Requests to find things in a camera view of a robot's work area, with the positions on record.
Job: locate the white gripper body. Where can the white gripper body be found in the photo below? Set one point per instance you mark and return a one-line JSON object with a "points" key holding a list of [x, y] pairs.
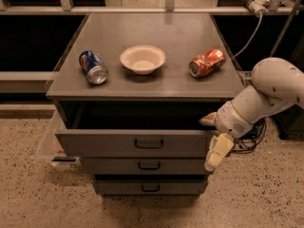
{"points": [[228, 120]]}

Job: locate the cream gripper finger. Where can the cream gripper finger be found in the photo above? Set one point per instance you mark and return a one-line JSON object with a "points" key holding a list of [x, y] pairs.
{"points": [[219, 147], [208, 120]]}

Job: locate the grey top drawer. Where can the grey top drawer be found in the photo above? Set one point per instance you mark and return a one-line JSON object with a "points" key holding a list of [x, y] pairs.
{"points": [[135, 129]]}

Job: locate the grey drawer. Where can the grey drawer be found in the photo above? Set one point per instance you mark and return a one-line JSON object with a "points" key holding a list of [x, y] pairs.
{"points": [[135, 129], [149, 187], [143, 166]]}

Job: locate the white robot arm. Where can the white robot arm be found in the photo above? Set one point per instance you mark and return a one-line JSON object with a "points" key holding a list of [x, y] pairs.
{"points": [[276, 85]]}

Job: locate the grey middle drawer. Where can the grey middle drawer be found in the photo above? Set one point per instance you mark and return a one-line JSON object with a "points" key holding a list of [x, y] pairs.
{"points": [[143, 166]]}

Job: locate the grey drawer cabinet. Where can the grey drawer cabinet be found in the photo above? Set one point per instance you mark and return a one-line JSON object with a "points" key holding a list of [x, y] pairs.
{"points": [[181, 36]]}

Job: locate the grey bottom drawer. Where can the grey bottom drawer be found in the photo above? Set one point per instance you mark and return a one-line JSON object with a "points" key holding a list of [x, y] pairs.
{"points": [[149, 187]]}

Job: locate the crushed orange soda can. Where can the crushed orange soda can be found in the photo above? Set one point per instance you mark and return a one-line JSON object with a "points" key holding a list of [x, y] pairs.
{"points": [[207, 62]]}

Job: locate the white paper bowl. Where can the white paper bowl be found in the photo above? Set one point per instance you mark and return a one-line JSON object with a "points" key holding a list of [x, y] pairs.
{"points": [[143, 59]]}

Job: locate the white power strip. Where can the white power strip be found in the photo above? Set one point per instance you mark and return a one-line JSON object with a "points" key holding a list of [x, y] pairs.
{"points": [[257, 7]]}

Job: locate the blue soda can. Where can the blue soda can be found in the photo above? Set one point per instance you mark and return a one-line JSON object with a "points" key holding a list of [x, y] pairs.
{"points": [[93, 68]]}

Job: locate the clear plastic storage bin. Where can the clear plastic storage bin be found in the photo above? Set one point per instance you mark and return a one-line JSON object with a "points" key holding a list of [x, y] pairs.
{"points": [[50, 150]]}

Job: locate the metal window railing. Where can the metal window railing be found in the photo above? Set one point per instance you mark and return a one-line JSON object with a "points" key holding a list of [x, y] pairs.
{"points": [[24, 7]]}

